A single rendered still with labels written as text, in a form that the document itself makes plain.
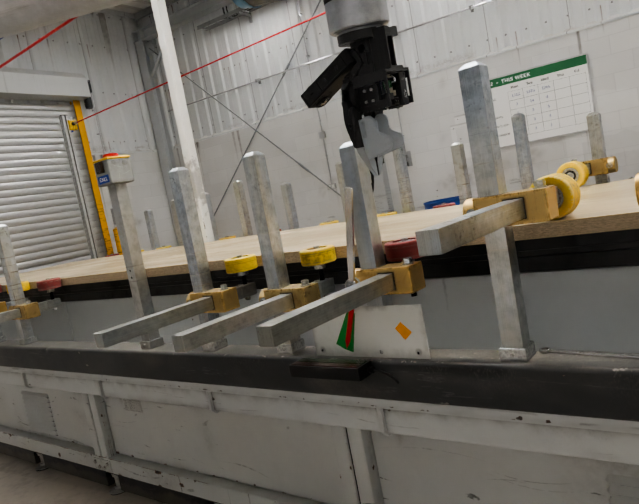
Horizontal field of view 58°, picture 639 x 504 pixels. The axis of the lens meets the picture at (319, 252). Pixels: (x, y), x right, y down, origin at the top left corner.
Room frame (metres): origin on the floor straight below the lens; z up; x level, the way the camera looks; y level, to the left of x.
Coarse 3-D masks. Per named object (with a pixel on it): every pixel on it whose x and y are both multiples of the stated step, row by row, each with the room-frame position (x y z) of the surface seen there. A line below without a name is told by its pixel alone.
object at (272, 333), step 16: (352, 288) 0.94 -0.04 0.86; (368, 288) 0.96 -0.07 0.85; (384, 288) 1.00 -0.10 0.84; (320, 304) 0.86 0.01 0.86; (336, 304) 0.89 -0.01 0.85; (352, 304) 0.92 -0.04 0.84; (272, 320) 0.81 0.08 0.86; (288, 320) 0.80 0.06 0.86; (304, 320) 0.82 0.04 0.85; (320, 320) 0.85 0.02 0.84; (272, 336) 0.77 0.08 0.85; (288, 336) 0.79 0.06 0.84
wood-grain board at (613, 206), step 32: (608, 192) 1.36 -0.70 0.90; (384, 224) 1.71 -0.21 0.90; (416, 224) 1.49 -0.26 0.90; (544, 224) 1.01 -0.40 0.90; (576, 224) 0.98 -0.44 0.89; (608, 224) 0.95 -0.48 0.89; (160, 256) 2.30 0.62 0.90; (224, 256) 1.65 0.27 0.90; (256, 256) 1.47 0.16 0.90; (288, 256) 1.40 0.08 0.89; (32, 288) 2.25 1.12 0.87
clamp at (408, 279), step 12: (396, 264) 1.05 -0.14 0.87; (420, 264) 1.04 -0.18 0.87; (360, 276) 1.07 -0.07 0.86; (372, 276) 1.05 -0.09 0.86; (396, 276) 1.02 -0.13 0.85; (408, 276) 1.01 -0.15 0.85; (420, 276) 1.03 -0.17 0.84; (396, 288) 1.02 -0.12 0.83; (408, 288) 1.01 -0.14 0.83; (420, 288) 1.02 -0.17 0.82
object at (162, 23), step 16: (160, 0) 2.81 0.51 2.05; (160, 16) 2.79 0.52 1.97; (160, 32) 2.81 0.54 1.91; (176, 64) 2.82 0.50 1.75; (176, 80) 2.80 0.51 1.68; (176, 96) 2.79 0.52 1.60; (176, 112) 2.81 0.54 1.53; (192, 144) 2.82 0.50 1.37; (192, 160) 2.80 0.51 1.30; (192, 176) 2.80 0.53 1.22; (208, 224) 2.81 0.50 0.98; (208, 240) 2.80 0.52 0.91
